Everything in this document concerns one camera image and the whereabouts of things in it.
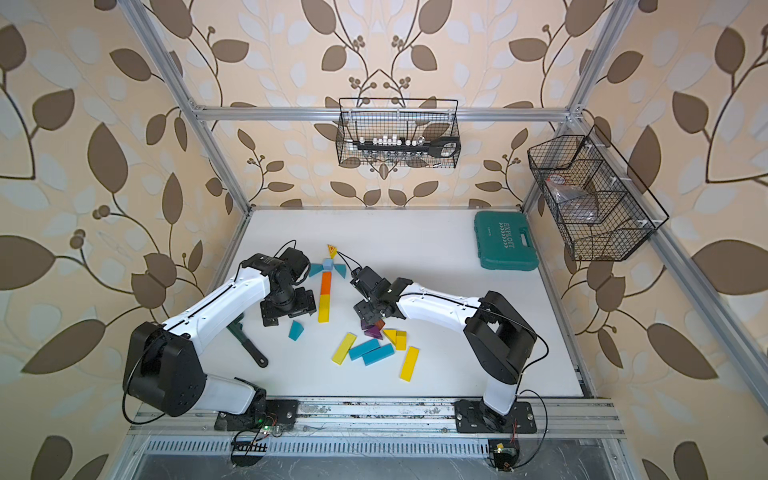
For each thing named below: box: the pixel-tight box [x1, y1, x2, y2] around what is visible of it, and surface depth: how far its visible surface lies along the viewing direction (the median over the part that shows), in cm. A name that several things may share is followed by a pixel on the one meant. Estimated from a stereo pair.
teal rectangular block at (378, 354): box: [362, 343, 395, 366], surface depth 86 cm
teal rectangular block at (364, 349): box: [348, 338, 381, 361], surface depth 87 cm
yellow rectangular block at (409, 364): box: [399, 346, 421, 383], surface depth 84 cm
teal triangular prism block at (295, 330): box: [288, 320, 304, 341], surface depth 90 cm
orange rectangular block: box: [320, 271, 332, 295], surface depth 101 cm
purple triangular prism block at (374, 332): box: [364, 325, 383, 340], surface depth 88 cm
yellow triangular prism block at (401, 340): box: [396, 330, 407, 351], surface depth 88 cm
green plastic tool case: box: [474, 211, 539, 271], surface depth 107 cm
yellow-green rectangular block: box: [331, 332, 357, 365], surface depth 88 cm
